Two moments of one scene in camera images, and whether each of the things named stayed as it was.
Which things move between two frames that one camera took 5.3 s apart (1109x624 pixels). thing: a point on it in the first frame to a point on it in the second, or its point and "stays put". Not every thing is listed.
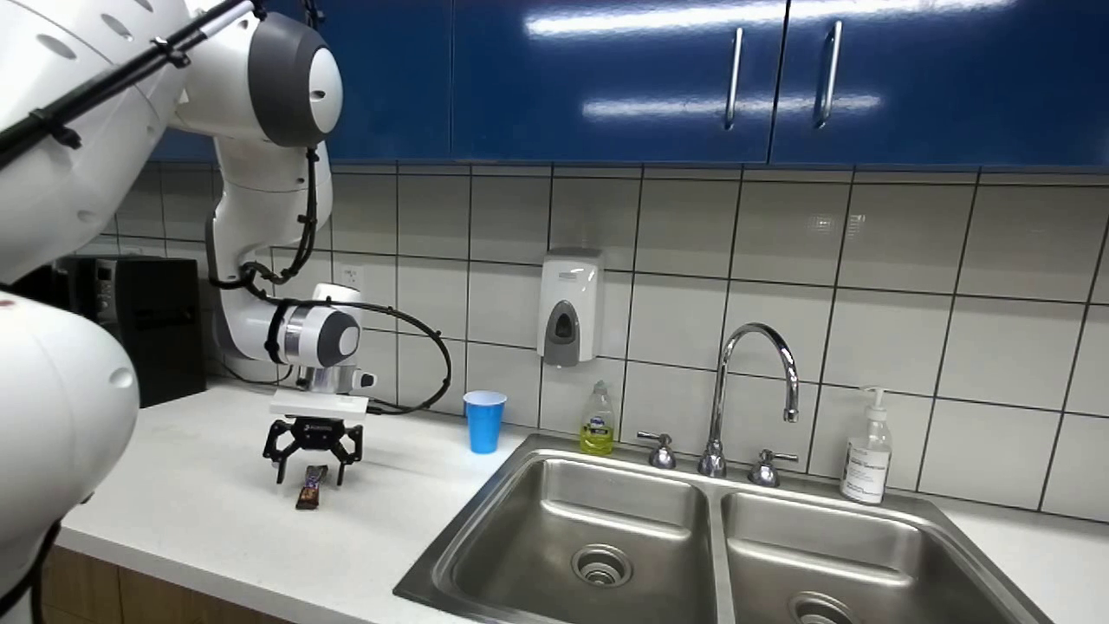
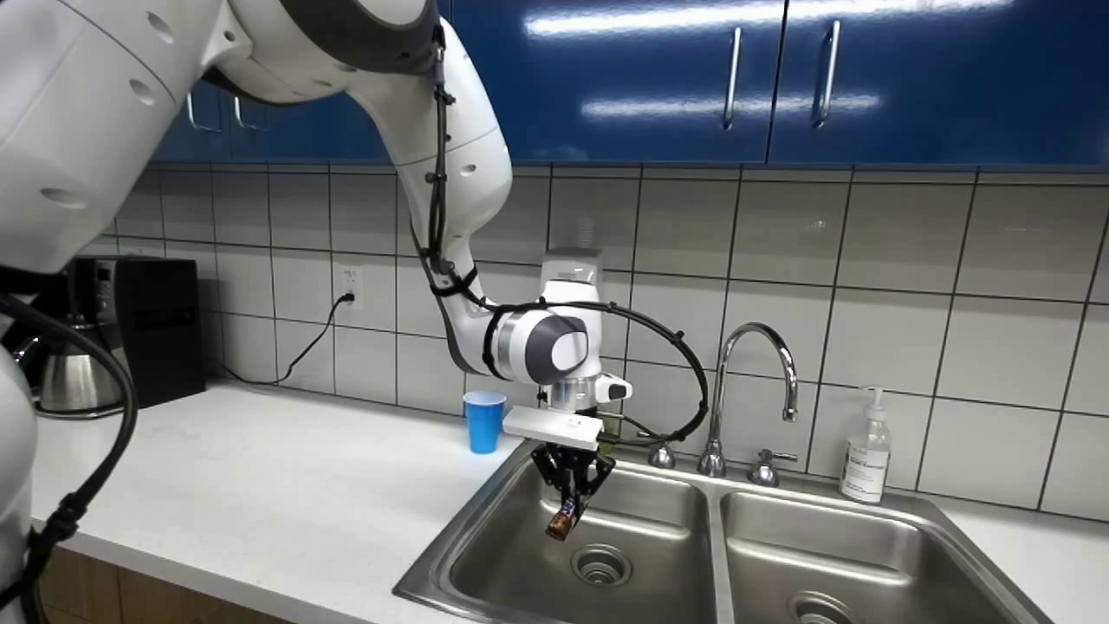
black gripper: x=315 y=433 to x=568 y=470
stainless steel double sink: x=588 y=533 stays put
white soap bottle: x=867 y=459 stays put
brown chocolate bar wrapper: x=310 y=491 to x=562 y=522
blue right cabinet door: x=942 y=84 stays put
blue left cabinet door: x=541 y=84 stays put
